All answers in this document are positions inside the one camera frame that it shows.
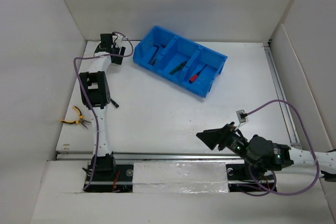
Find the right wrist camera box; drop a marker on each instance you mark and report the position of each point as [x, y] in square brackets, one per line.
[242, 118]

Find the red-handled screwdriver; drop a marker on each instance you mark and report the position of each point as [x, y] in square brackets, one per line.
[195, 76]

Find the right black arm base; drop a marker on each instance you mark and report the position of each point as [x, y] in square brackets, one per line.
[240, 180]

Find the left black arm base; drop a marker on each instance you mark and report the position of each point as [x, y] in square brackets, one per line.
[104, 175]

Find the aluminium front rail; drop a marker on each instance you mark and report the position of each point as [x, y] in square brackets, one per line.
[149, 156]

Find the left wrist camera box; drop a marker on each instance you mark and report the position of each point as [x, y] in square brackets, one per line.
[117, 40]

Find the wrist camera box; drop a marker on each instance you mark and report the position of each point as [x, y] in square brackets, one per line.
[117, 40]
[242, 118]

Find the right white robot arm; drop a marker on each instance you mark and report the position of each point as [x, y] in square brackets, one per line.
[293, 159]

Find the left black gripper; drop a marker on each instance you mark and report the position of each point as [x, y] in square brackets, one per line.
[119, 50]

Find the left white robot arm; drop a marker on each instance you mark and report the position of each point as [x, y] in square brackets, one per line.
[95, 96]

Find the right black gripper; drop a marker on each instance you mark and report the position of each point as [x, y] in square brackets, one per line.
[211, 137]

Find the yellow-handled needle-nose pliers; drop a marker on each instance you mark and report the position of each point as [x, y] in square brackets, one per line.
[79, 121]

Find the blue three-compartment plastic bin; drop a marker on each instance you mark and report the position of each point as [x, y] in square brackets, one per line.
[179, 60]

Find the aluminium side rail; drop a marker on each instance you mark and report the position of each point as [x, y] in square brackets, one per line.
[285, 110]

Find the green-handled cutting pliers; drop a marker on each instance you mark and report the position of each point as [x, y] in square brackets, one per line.
[178, 68]

